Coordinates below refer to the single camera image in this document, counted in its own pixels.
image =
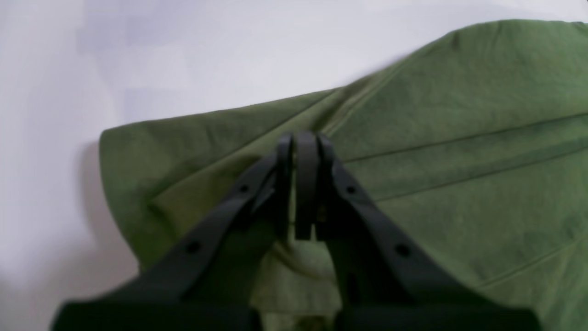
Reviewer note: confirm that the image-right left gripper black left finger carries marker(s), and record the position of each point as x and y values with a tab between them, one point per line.
203	283

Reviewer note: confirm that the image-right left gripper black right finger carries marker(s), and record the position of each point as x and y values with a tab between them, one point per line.
386	281

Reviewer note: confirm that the olive green T-shirt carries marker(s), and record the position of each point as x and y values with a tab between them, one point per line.
475	144

